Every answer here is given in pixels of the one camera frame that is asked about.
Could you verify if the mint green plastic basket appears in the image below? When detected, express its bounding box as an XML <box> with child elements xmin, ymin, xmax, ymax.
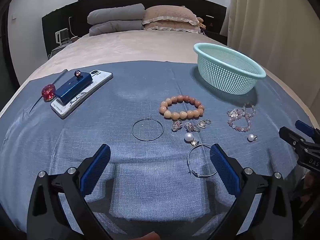
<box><xmin>194</xmin><ymin>42</ymin><xmax>266</xmax><ymax>95</ymax></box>

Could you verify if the pink beaded bracelet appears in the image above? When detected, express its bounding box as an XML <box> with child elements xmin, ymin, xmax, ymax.
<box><xmin>227</xmin><ymin>103</ymin><xmax>257</xmax><ymax>132</ymax></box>

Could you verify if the beige bed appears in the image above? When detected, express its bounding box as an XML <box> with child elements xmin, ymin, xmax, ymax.
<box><xmin>0</xmin><ymin>29</ymin><xmax>303</xmax><ymax>130</ymax></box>

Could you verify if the silver hoop earring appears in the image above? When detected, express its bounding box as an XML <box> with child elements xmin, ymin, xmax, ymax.
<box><xmin>187</xmin><ymin>144</ymin><xmax>219</xmax><ymax>178</ymax></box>
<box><xmin>131</xmin><ymin>117</ymin><xmax>164</xmax><ymax>141</ymax></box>

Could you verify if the white patterned phone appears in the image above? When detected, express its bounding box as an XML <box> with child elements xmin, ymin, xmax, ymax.
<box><xmin>50</xmin><ymin>69</ymin><xmax>113</xmax><ymax>119</ymax></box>

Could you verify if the red gem ornament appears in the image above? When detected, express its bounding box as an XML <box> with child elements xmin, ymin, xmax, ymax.
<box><xmin>41</xmin><ymin>84</ymin><xmax>56</xmax><ymax>102</ymax></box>

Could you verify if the orange beaded bracelet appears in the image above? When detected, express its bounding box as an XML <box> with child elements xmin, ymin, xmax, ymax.
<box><xmin>159</xmin><ymin>94</ymin><xmax>205</xmax><ymax>120</ymax></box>

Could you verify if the blue cloth mat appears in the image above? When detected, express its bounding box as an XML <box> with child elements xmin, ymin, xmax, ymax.
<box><xmin>0</xmin><ymin>59</ymin><xmax>310</xmax><ymax>240</ymax></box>

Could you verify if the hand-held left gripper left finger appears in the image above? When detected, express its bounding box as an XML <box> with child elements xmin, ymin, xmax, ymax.
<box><xmin>27</xmin><ymin>144</ymin><xmax>115</xmax><ymax>240</ymax></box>

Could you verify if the beige frilled pillow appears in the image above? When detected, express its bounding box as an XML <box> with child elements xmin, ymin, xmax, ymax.
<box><xmin>143</xmin><ymin>5</ymin><xmax>200</xmax><ymax>27</ymax></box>
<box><xmin>142</xmin><ymin>21</ymin><xmax>202</xmax><ymax>34</ymax></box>

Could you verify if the person's right forearm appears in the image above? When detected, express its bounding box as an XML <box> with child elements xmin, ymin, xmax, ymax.
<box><xmin>292</xmin><ymin>170</ymin><xmax>320</xmax><ymax>230</ymax></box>

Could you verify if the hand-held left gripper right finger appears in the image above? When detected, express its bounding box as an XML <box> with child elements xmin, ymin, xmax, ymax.
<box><xmin>209</xmin><ymin>144</ymin><xmax>293</xmax><ymax>240</ymax></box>

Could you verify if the black headboard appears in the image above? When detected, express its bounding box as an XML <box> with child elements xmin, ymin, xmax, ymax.
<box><xmin>41</xmin><ymin>0</ymin><xmax>228</xmax><ymax>55</ymax></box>

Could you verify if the grey pillow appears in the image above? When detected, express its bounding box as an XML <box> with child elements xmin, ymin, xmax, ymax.
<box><xmin>87</xmin><ymin>4</ymin><xmax>145</xmax><ymax>27</ymax></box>
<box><xmin>89</xmin><ymin>20</ymin><xmax>145</xmax><ymax>37</ymax></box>

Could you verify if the white bedside device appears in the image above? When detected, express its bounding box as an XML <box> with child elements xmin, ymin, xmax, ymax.
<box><xmin>55</xmin><ymin>28</ymin><xmax>71</xmax><ymax>46</ymax></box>

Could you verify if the person's left hand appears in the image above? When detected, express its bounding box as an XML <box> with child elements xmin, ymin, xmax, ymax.
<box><xmin>136</xmin><ymin>232</ymin><xmax>160</xmax><ymax>240</ymax></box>

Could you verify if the blue metallic box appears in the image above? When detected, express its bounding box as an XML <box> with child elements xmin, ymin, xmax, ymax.
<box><xmin>55</xmin><ymin>72</ymin><xmax>93</xmax><ymax>105</ymax></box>

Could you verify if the cream curtain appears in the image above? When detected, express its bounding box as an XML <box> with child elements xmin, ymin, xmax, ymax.
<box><xmin>226</xmin><ymin>0</ymin><xmax>320</xmax><ymax>120</ymax></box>

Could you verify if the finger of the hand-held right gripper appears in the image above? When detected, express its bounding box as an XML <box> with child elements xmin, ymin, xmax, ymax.
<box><xmin>294</xmin><ymin>120</ymin><xmax>320</xmax><ymax>138</ymax></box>
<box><xmin>278</xmin><ymin>126</ymin><xmax>309</xmax><ymax>154</ymax></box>

